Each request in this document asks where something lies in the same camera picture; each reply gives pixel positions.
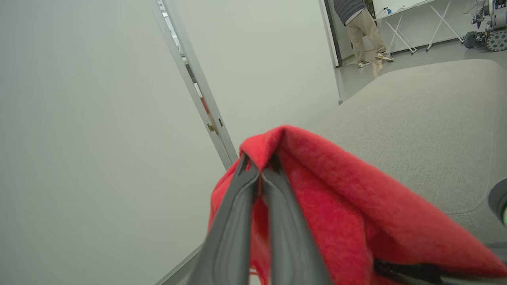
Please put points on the wheeled robot base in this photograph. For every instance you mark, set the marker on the wheeled robot base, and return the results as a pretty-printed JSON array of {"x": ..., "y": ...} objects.
[{"x": 488, "y": 27}]

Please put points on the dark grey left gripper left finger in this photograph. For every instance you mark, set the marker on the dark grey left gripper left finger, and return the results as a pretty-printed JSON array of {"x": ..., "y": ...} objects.
[{"x": 227, "y": 233}]

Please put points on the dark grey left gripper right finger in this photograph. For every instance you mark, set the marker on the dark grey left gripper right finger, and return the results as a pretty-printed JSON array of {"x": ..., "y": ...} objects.
[{"x": 291, "y": 241}]

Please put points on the dark door frame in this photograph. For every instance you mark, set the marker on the dark door frame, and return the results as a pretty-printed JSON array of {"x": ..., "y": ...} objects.
[{"x": 333, "y": 31}]

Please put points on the grey fabric sofa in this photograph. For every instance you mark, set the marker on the grey fabric sofa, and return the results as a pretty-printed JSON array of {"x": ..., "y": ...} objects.
[{"x": 427, "y": 130}]

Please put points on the person in beige trousers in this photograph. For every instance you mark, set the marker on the person in beige trousers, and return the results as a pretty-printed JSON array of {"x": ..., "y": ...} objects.
[{"x": 362, "y": 23}]

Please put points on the grey round robot part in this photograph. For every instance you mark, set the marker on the grey round robot part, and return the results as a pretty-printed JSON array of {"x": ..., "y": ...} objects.
[{"x": 499, "y": 200}]

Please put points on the grey metal partition post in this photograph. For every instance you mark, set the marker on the grey metal partition post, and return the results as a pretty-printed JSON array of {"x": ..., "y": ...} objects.
[{"x": 198, "y": 87}]

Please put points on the white folding table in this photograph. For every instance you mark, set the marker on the white folding table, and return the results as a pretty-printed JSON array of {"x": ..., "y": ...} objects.
[{"x": 420, "y": 23}]

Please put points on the red fleece garment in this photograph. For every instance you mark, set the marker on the red fleece garment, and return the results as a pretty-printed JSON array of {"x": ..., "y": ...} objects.
[{"x": 352, "y": 213}]

